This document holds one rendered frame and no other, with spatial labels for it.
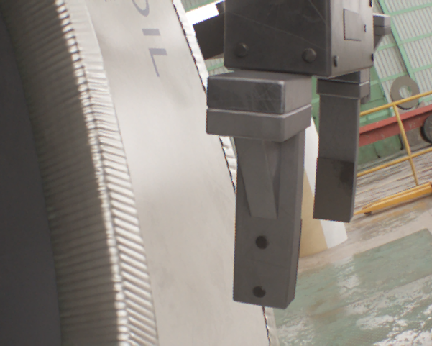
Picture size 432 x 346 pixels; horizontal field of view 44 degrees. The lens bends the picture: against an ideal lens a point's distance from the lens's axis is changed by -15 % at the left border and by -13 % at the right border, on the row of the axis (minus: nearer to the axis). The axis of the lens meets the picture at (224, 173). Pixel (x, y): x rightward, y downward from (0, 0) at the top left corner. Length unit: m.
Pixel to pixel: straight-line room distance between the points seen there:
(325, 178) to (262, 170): 0.15
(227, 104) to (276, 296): 0.09
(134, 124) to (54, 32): 0.11
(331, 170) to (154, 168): 0.14
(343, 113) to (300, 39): 0.14
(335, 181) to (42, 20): 0.23
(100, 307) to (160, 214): 0.12
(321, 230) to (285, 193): 4.61
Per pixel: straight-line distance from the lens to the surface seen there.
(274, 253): 0.26
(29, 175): 0.40
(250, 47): 0.25
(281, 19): 0.25
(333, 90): 0.37
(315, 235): 4.86
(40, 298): 0.38
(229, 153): 0.67
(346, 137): 0.38
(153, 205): 0.43
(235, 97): 0.22
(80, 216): 0.37
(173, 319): 0.40
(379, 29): 0.59
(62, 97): 0.39
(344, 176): 0.38
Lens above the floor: 0.69
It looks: 2 degrees up
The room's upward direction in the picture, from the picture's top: 18 degrees counter-clockwise
